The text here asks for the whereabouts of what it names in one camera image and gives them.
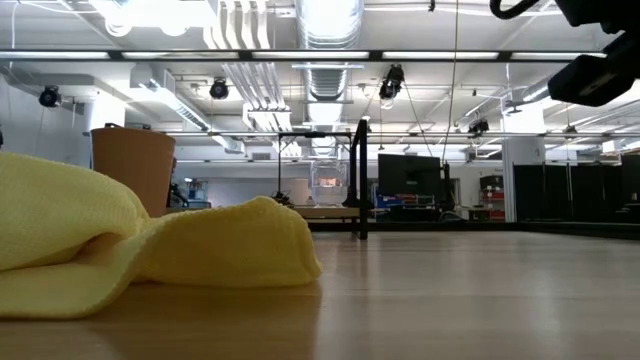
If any clear plastic cup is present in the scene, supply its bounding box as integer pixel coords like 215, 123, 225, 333
309, 159, 350, 208

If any orange cup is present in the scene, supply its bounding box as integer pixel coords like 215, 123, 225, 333
90, 124, 177, 219

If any wooden shelf board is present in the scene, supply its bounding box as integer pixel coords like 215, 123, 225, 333
164, 204, 362, 222

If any black computer monitor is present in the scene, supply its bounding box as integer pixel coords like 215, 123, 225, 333
377, 153, 444, 199

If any yellow cloth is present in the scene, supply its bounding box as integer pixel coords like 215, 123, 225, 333
0, 151, 324, 321

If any red storage shelving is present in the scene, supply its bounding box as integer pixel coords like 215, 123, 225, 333
479, 174, 506, 222

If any white building column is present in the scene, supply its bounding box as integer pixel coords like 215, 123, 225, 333
82, 93, 127, 169
501, 106, 547, 224

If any black room partition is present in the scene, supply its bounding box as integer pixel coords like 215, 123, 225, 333
513, 153, 640, 225

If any black shelf bracket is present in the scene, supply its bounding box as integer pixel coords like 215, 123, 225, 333
348, 118, 372, 241

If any black overhead frame beam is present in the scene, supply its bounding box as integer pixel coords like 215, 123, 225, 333
0, 48, 609, 64

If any silver ventilation duct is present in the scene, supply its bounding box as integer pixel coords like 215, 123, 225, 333
294, 0, 365, 102

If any black aluminium table frame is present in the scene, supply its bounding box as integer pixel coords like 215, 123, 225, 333
305, 220, 640, 241

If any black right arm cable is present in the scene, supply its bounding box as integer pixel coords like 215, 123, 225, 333
489, 0, 544, 21

